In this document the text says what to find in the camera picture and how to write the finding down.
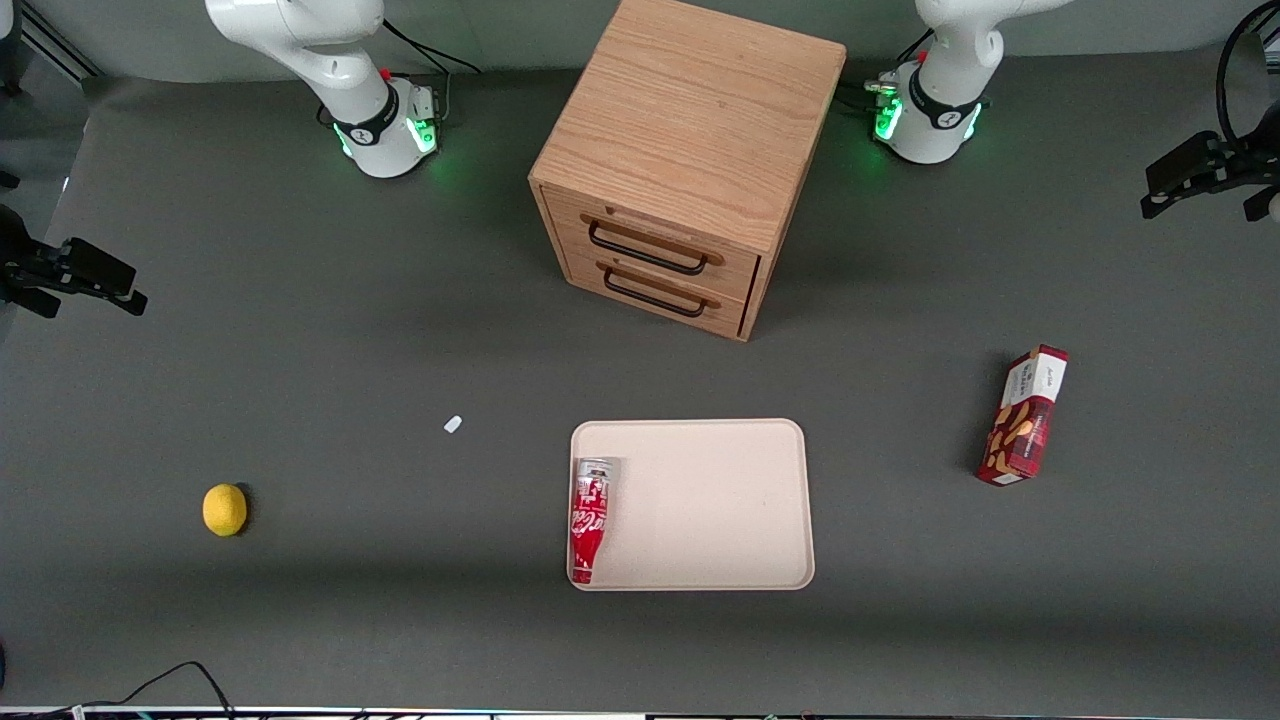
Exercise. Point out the red plaid cookie box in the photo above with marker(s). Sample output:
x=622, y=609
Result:
x=1020, y=430

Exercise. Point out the beige plastic tray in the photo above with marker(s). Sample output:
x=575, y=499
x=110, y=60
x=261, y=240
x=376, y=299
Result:
x=710, y=500

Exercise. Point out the wooden drawer front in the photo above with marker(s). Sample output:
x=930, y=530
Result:
x=728, y=312
x=735, y=275

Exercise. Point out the red cola bottle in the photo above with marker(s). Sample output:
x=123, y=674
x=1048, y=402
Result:
x=590, y=520

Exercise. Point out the wooden board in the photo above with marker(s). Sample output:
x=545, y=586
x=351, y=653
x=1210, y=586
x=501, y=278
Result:
x=690, y=100

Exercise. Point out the yellow lemon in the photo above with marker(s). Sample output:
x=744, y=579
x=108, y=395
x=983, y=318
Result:
x=224, y=510

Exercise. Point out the black camera clamp mount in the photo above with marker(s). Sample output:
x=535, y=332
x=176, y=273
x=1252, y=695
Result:
x=90, y=268
x=1190, y=165

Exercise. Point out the black metal rail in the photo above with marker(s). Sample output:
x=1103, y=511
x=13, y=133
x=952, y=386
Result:
x=60, y=50

